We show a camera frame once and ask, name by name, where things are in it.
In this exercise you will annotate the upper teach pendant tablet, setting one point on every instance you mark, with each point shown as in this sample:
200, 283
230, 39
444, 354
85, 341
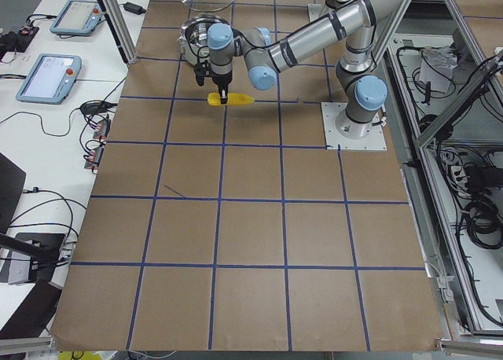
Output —
78, 18

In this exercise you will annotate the teach pendant tablet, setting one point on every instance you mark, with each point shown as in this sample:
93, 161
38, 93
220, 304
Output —
51, 79
78, 18

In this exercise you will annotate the steel pot with green handles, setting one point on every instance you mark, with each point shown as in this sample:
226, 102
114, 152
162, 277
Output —
193, 37

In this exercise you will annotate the aluminium frame post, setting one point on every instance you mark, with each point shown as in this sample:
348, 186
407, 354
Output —
119, 30

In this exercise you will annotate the yellow corn cob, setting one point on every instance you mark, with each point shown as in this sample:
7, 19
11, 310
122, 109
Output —
214, 99

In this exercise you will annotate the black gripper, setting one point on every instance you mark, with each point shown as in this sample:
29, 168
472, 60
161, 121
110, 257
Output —
222, 81

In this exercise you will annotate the black power adapter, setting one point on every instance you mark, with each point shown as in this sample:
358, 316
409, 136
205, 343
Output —
134, 8

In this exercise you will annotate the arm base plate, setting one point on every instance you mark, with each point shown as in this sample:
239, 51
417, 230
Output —
343, 134
317, 10

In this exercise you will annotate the lower teach pendant tablet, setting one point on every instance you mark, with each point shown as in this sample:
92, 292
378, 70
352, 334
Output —
51, 79

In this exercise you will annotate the black monitor stand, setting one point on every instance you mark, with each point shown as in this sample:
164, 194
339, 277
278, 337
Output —
32, 256

